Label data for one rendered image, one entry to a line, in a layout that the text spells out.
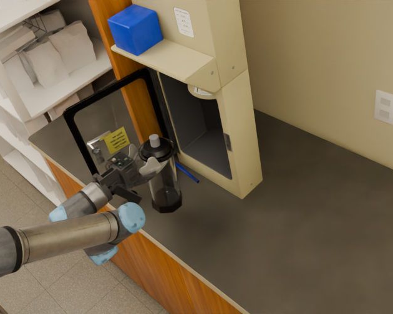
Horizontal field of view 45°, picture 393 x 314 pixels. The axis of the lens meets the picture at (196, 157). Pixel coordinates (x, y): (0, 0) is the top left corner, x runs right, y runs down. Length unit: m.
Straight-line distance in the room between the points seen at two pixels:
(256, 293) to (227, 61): 0.66
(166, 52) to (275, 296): 0.75
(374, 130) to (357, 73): 0.22
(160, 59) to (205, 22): 0.17
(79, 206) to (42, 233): 0.26
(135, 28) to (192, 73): 0.21
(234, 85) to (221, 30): 0.18
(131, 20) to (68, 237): 0.60
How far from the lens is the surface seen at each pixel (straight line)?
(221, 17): 1.25
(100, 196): 1.32
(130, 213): 1.19
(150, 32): 1.36
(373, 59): 1.55
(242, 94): 1.41
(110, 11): 1.48
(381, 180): 1.69
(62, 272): 2.90
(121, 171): 1.32
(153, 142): 1.39
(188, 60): 1.28
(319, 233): 1.54
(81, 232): 1.11
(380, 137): 1.71
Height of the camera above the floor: 2.18
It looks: 43 degrees down
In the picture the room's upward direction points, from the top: 15 degrees counter-clockwise
